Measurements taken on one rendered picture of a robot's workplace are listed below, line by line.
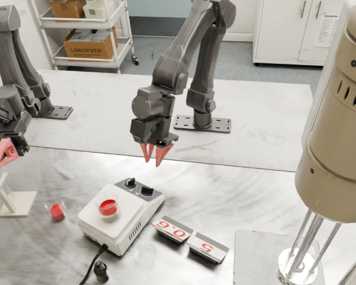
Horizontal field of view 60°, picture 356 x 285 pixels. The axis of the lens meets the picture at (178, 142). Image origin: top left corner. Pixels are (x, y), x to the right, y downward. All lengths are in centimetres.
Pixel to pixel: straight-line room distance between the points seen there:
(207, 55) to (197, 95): 12
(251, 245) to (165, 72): 47
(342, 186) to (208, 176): 61
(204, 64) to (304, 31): 224
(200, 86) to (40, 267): 65
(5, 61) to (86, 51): 208
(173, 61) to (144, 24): 302
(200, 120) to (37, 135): 57
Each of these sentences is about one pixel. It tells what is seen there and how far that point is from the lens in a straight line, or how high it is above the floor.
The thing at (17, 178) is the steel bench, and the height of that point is 90.
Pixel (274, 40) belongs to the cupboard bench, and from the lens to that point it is 312.
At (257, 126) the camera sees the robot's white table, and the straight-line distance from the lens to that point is 111.
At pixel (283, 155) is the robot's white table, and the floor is 90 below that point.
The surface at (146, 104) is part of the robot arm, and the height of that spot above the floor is 118.
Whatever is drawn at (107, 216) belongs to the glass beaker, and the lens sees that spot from 73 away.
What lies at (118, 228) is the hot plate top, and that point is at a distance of 75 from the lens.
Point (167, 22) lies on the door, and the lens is 374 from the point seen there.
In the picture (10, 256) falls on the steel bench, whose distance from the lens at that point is 92.
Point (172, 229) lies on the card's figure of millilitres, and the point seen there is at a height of 92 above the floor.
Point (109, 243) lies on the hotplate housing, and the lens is 77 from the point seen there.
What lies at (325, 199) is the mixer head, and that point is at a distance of 39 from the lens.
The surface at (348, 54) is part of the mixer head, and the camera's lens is 31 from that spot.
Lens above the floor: 162
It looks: 44 degrees down
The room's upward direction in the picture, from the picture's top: 3 degrees counter-clockwise
